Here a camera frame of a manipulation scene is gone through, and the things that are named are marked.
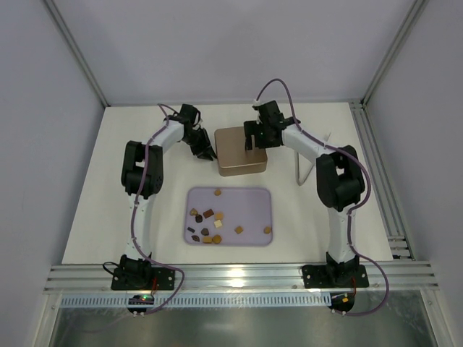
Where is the slotted cable duct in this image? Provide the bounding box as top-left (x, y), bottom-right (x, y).
top-left (60, 291), bottom-right (331, 309)

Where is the rose gold tin box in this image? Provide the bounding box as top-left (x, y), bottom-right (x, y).
top-left (218, 161), bottom-right (267, 177)

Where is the lilac plastic tray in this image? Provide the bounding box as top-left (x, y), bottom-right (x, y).
top-left (184, 187), bottom-right (273, 247)

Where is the rose gold tin lid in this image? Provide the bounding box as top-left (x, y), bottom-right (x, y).
top-left (214, 127), bottom-right (268, 166)

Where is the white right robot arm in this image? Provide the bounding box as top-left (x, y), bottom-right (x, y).
top-left (244, 101), bottom-right (371, 288)

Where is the aluminium mounting rail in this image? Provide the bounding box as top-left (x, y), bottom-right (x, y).
top-left (43, 260), bottom-right (439, 295)

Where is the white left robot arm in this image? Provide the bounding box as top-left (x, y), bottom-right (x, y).
top-left (111, 104), bottom-right (216, 291)

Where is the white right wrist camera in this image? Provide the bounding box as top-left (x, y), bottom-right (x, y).
top-left (252, 99), bottom-right (262, 109)

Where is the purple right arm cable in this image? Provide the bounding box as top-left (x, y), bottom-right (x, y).
top-left (255, 78), bottom-right (391, 318)

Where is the brown rectangular chocolate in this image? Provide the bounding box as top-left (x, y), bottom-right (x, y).
top-left (203, 209), bottom-right (214, 218)

